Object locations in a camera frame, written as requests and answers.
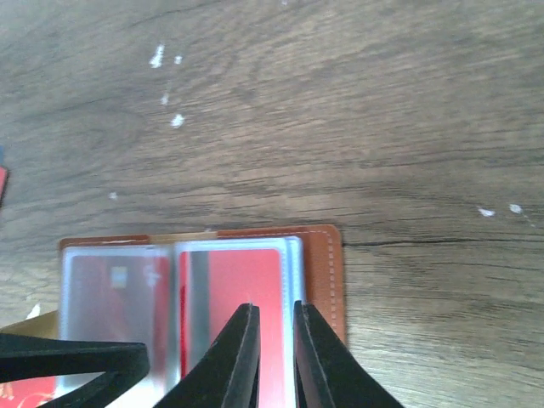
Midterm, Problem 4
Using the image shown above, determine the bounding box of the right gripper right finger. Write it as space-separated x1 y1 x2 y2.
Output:
294 301 401 408

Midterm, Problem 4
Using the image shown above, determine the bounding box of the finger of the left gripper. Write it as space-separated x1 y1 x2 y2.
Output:
1 333 149 407

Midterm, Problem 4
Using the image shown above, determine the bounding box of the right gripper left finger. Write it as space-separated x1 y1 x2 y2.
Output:
156 303 260 408

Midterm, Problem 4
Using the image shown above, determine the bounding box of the red gold card upper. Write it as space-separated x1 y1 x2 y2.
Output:
0 377 55 408

